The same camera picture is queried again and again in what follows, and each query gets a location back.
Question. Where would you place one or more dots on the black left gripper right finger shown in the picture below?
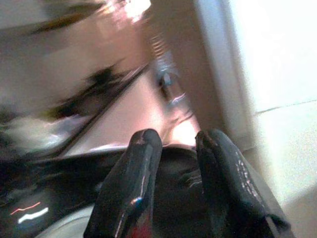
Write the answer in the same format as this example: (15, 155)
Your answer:
(230, 188)

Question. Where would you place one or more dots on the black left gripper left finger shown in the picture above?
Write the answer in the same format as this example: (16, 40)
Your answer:
(128, 188)

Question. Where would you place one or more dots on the black garment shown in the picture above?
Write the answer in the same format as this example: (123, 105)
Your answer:
(178, 188)

